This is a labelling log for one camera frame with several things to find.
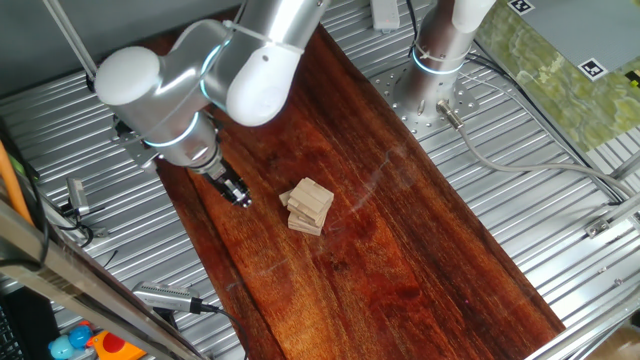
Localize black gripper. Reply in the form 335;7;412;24
203;160;253;209

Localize light wooden Jenga tower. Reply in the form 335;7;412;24
286;176;335;237

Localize dark red wooden board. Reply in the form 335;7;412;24
144;9;566;360

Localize orange and blue objects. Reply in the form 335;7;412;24
85;329;149;360

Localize orange pole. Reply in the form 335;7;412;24
0;141;34;226

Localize light blue toy ball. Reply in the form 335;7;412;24
48;334;76;360

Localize silver tripod pole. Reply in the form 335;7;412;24
42;0;99;79

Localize black keyboard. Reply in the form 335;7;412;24
0;305;25;360

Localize green patterned mat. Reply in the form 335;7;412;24
473;0;640;154

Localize black white marker tag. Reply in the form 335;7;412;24
577;57;610;82
507;0;536;16

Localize grey board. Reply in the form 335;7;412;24
507;0;640;81

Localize silver camera bracket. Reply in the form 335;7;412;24
112;114;162;174

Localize black camera cable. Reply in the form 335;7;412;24
191;298;250;360

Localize ribbed silver camera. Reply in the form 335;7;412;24
132;281;201;315

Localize black camera stand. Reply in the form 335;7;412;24
152;307;180;332

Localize silver camera stand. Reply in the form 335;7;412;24
59;202;110;240

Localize small grey camera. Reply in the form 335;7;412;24
66;177;91;217

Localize silver perforated base plate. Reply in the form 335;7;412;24
372;62;481;142

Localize stainless metal frame beam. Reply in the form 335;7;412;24
0;197;209;360

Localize grey cable with metal connector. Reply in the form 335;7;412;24
435;98;639;199

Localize black base cable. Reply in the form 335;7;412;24
464;49;624;204

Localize aluminium frame rail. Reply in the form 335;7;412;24
524;294;640;360

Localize aluminium profile with bracket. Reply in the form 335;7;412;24
584;192;640;240

